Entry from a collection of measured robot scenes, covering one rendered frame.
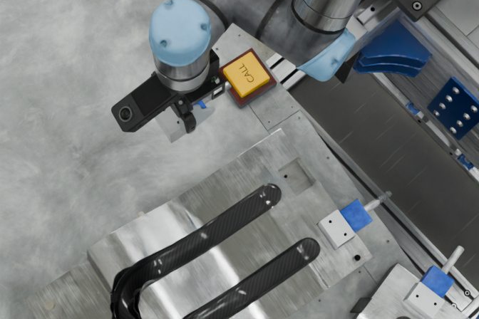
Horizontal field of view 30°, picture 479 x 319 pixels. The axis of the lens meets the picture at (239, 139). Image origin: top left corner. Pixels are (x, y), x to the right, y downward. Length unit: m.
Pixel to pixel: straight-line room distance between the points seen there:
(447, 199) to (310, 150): 0.72
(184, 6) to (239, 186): 0.45
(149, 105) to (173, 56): 0.18
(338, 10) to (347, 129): 1.16
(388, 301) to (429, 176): 0.78
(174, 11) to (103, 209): 0.54
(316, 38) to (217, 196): 0.44
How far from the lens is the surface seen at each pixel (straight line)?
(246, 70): 1.57
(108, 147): 1.58
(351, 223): 1.46
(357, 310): 1.50
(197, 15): 1.10
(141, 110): 1.27
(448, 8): 1.55
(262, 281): 1.45
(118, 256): 1.40
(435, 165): 2.24
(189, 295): 1.41
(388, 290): 1.50
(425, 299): 1.49
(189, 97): 1.29
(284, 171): 1.50
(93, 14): 1.66
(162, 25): 1.10
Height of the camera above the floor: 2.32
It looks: 75 degrees down
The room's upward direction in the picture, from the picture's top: 8 degrees clockwise
